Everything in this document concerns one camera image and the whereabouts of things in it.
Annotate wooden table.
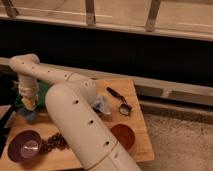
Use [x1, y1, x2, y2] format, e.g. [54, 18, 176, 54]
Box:
[0, 79, 154, 171]

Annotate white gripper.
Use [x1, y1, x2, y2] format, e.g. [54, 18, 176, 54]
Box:
[18, 75, 39, 111]

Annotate green cloth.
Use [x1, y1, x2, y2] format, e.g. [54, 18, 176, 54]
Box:
[15, 81, 50, 108]

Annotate red bowl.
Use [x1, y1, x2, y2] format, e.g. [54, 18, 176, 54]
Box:
[111, 124, 135, 150]

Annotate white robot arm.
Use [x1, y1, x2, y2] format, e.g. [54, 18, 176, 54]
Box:
[9, 54, 141, 171]

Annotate blue object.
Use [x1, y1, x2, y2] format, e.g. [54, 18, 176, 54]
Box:
[18, 108, 37, 122]

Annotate black vegetable peeler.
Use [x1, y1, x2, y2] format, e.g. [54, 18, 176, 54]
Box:
[107, 87, 132, 116]

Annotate purple bowl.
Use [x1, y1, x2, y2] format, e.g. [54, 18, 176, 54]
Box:
[7, 130, 42, 163]

